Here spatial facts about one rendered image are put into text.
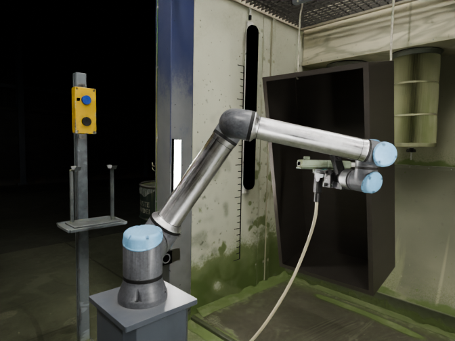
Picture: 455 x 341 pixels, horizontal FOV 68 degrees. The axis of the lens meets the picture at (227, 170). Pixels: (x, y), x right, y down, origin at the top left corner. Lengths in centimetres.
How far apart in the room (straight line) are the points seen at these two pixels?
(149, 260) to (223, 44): 171
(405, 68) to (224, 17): 139
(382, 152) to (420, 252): 167
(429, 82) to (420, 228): 109
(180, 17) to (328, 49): 140
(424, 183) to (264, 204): 131
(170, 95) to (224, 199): 86
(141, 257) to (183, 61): 138
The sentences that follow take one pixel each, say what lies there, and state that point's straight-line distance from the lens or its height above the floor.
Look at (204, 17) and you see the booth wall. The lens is 248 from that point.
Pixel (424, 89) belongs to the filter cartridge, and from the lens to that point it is 291.
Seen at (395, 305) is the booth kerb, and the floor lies 11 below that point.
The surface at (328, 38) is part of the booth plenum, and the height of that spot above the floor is 217.
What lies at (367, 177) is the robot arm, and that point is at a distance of 146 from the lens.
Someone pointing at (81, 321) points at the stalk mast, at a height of 17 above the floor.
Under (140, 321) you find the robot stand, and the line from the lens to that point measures 128.
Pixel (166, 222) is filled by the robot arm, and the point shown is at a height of 91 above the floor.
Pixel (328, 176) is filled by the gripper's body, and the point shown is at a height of 111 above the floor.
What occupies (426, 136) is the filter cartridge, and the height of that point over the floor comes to 134.
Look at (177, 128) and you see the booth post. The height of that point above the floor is 135.
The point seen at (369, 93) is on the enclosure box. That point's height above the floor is 149.
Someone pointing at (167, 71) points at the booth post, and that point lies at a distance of 224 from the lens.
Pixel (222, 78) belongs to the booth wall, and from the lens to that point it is 249.
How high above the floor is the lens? 125
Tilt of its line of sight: 4 degrees down
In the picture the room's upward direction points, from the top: 1 degrees clockwise
